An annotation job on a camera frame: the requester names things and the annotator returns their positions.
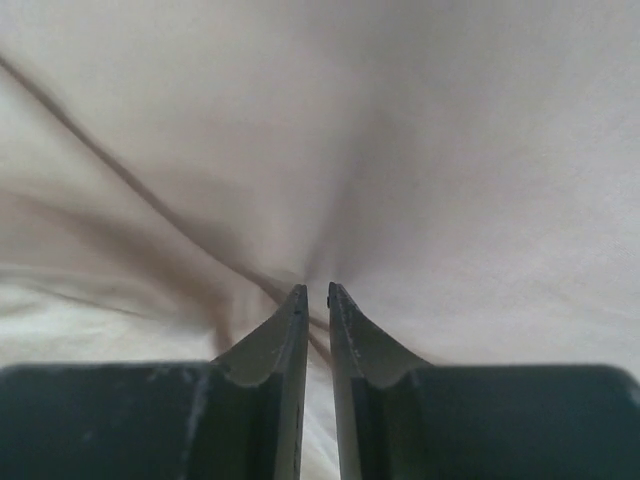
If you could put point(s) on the beige t-shirt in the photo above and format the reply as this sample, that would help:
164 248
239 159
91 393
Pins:
468 170

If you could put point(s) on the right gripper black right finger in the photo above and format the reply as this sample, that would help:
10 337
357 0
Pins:
401 417

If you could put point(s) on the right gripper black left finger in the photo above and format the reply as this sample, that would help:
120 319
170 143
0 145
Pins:
239 416

